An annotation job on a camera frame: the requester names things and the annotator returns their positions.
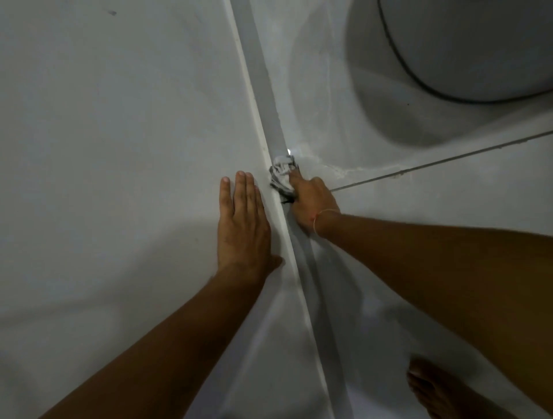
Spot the person's left hand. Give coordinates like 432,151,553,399
216,171,284,280

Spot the person's right hand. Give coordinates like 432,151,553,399
288,169,342,238

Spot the grey white cleaning cloth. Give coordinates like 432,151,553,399
269,155,300,204

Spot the person's right forearm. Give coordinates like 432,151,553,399
316,212,553,416

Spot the person's left forearm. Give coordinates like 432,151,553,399
40,264,269,419

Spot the person's bare foot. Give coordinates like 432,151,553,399
407,357,521,419

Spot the white round fixture black rim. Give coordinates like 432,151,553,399
377,0,553,105

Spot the thin thread wrist bracelet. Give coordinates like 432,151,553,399
313,209,341,237

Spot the white grey frame strip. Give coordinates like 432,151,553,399
222,0,356,419

